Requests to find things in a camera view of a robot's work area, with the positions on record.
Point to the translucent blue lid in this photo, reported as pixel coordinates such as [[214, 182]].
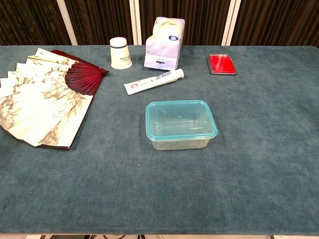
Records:
[[179, 119]]

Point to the clear plastic container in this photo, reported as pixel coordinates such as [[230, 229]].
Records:
[[179, 145]]

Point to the white toothpaste tube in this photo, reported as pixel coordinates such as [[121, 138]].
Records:
[[152, 81]]

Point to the teal velvet tablecloth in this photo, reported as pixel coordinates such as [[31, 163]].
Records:
[[159, 189]]

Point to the lavender white paper bag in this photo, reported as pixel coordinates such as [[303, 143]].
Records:
[[162, 49]]

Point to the white paper cup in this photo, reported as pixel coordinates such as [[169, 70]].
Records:
[[120, 56]]

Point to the red ink pad case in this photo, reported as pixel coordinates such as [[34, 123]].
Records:
[[221, 64]]

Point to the painted paper folding fan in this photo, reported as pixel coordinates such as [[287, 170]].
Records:
[[37, 104]]

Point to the white partition post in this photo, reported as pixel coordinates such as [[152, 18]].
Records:
[[231, 22], [135, 22], [66, 22]]

